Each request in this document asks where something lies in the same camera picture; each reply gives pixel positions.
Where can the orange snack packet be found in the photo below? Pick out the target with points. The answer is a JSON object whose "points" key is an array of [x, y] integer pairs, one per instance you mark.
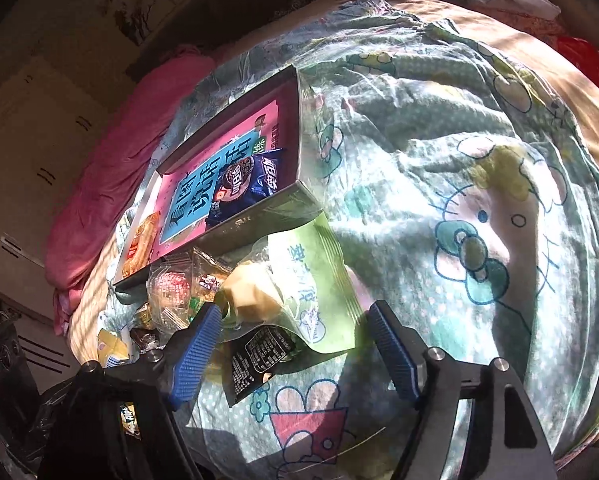
{"points": [[142, 245]]}

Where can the clear brown snack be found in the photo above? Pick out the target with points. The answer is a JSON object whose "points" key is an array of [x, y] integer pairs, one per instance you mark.
{"points": [[209, 277]]}

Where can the white cloth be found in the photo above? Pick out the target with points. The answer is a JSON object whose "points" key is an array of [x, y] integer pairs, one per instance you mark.
{"points": [[509, 0]]}

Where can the large light green snack bag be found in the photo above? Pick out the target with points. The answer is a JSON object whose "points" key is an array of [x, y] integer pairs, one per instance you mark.
{"points": [[319, 280]]}

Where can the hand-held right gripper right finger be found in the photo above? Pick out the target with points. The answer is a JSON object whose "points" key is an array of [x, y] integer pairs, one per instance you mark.
{"points": [[392, 355]]}

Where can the small yellow printed packet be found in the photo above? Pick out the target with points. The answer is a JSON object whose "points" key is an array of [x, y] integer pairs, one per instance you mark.
{"points": [[129, 417]]}

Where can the cream wardrobe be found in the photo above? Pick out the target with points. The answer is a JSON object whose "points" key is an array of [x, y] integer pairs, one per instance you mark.
{"points": [[29, 160]]}

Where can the yellow snack packet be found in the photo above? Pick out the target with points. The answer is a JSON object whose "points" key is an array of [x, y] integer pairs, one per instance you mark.
{"points": [[110, 347]]}

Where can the black plastic bag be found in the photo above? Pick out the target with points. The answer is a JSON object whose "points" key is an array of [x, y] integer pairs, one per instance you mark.
{"points": [[59, 425]]}

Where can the blue cookie packet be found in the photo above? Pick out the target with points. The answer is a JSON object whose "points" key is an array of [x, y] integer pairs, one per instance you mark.
{"points": [[244, 180]]}

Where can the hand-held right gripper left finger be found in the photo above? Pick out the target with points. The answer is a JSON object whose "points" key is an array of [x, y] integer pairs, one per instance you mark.
{"points": [[194, 355]]}

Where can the wall painting of branches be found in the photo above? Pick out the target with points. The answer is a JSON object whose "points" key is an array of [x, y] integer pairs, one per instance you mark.
{"points": [[139, 10]]}

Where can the black snack packet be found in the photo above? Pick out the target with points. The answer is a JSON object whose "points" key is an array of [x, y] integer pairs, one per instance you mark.
{"points": [[259, 360]]}

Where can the pink blanket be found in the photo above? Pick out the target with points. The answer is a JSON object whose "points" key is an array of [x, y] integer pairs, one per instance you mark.
{"points": [[119, 160]]}

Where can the red plastic bag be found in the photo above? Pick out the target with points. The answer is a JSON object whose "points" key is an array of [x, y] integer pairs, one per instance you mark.
{"points": [[584, 60]]}

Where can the dark headboard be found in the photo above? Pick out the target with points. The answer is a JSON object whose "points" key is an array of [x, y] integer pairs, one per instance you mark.
{"points": [[259, 15]]}

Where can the brown candy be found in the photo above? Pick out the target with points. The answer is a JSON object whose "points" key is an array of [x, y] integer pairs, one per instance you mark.
{"points": [[142, 337]]}

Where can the clear wrapped red snack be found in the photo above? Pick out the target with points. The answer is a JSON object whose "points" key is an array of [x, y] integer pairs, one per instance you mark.
{"points": [[172, 287]]}

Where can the cardboard box with pink inside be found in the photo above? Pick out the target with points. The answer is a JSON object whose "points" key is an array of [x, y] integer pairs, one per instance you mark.
{"points": [[259, 125]]}

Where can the cartoon printed blanket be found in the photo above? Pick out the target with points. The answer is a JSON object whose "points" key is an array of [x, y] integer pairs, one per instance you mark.
{"points": [[429, 135]]}

